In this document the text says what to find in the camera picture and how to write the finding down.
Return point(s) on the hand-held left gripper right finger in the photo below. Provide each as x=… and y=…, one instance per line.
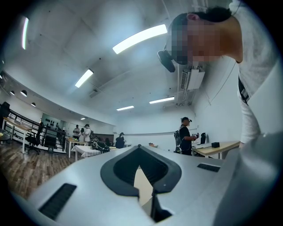
x=194, y=194

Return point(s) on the white ceiling air conditioner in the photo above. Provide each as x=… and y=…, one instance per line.
x=192, y=78

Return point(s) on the black metal railing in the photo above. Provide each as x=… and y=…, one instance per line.
x=53, y=134

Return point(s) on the table with white cloth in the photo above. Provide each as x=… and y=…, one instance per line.
x=85, y=151

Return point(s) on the black head-worn camera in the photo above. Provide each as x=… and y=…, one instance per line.
x=166, y=60

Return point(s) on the black bag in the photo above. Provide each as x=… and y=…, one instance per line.
x=103, y=146

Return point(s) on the person's head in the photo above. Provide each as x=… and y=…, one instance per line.
x=210, y=37

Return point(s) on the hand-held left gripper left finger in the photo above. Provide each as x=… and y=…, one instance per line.
x=88, y=189

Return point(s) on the person's left forearm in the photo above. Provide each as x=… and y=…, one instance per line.
x=254, y=181

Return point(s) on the light wooden table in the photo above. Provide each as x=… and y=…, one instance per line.
x=219, y=148

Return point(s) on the black office chair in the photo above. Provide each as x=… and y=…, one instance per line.
x=35, y=138
x=203, y=138
x=4, y=110

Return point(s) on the person's light gray shirt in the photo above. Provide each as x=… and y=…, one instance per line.
x=258, y=44

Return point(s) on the small black box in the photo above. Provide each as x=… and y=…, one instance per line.
x=215, y=145

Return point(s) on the white frame wooden table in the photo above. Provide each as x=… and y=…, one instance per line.
x=74, y=140
x=17, y=125

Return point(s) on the long ceiling light panel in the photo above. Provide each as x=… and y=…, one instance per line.
x=84, y=77
x=25, y=33
x=139, y=38
x=125, y=108
x=161, y=100

